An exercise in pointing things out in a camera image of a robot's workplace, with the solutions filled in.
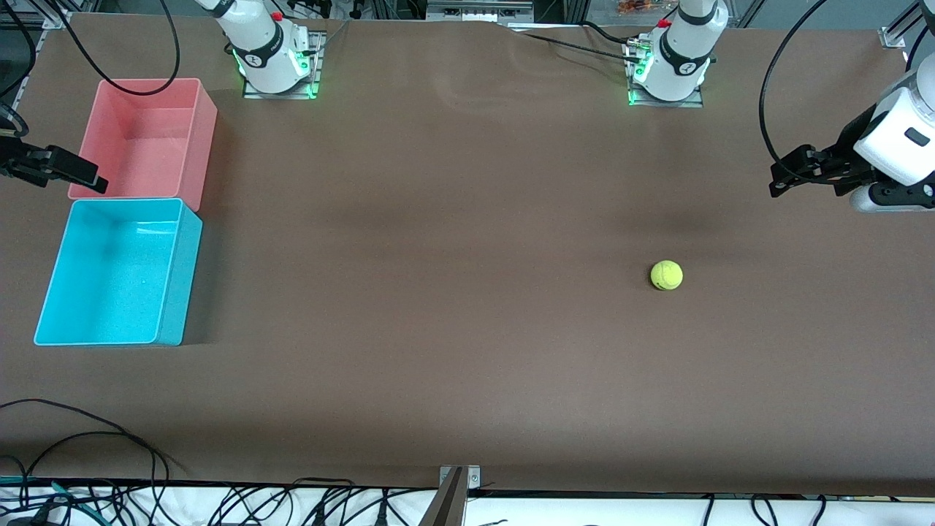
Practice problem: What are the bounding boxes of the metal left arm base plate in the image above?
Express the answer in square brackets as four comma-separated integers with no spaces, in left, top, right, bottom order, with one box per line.
[627,40,704,109]

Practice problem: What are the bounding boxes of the pink plastic bin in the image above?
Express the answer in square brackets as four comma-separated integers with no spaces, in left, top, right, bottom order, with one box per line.
[67,77,218,213]

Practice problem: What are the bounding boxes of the brown table cover mat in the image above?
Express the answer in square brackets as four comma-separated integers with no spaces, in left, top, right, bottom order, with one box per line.
[0,13,935,498]

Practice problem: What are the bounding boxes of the blue plastic bin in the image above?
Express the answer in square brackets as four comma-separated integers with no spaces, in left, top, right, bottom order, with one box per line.
[34,197,204,346]

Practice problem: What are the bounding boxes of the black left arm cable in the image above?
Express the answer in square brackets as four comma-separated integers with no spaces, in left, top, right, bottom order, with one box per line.
[760,0,837,170]

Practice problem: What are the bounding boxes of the metal bracket post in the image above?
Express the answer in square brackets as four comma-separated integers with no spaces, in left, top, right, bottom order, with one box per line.
[418,465,481,526]

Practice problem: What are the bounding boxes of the teal cable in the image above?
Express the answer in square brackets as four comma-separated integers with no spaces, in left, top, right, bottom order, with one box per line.
[0,476,99,521]

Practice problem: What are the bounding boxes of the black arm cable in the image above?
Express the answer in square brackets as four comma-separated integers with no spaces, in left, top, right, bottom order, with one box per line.
[57,0,181,96]
[760,0,837,170]

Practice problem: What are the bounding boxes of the black cable on table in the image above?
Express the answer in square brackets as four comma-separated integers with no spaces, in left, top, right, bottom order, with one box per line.
[520,31,644,62]
[581,20,640,45]

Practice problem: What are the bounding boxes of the black looped cable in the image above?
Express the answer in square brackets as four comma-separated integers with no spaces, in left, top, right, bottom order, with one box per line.
[18,431,189,476]
[0,398,170,505]

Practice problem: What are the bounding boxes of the aluminium frame corner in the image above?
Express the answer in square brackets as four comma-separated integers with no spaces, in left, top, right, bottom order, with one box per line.
[40,0,77,30]
[879,0,925,50]

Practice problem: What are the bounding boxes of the yellow tennis ball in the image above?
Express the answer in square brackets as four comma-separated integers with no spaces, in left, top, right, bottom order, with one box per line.
[650,260,684,291]

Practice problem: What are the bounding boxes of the grey power strip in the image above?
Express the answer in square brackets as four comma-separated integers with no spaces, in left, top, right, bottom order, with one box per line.
[426,0,535,23]

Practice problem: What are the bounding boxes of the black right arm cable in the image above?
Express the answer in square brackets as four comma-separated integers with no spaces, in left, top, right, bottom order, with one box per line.
[57,0,181,96]

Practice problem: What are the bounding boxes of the black hanging cable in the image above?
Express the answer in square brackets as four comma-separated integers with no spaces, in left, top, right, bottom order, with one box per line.
[0,13,38,140]

